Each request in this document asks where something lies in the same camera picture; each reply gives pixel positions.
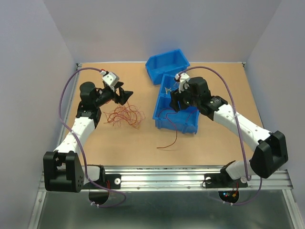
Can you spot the blue bin rear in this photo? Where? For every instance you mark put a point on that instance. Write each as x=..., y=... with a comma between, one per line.
x=170, y=62

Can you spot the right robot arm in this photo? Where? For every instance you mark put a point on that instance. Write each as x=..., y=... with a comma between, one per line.
x=270, y=150

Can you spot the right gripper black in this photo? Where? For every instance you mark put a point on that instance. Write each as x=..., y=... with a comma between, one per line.
x=176, y=96

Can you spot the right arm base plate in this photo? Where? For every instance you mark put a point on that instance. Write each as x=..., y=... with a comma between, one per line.
x=228, y=188

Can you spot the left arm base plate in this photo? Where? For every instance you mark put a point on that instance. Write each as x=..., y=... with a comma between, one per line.
x=103, y=198

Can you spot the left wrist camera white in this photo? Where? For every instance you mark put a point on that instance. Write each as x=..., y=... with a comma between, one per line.
x=110, y=79

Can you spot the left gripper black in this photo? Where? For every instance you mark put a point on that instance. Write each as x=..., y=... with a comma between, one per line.
x=126, y=95

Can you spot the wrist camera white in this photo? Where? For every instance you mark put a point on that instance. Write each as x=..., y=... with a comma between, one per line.
x=182, y=79
x=110, y=79

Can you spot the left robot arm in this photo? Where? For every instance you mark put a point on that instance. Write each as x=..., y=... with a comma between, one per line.
x=63, y=171

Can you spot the aluminium rail frame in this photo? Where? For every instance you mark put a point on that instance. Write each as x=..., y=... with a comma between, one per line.
x=162, y=174

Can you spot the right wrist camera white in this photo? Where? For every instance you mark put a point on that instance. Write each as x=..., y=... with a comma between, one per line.
x=182, y=79

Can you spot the blue bin double front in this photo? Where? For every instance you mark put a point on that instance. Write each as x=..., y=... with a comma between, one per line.
x=184, y=121

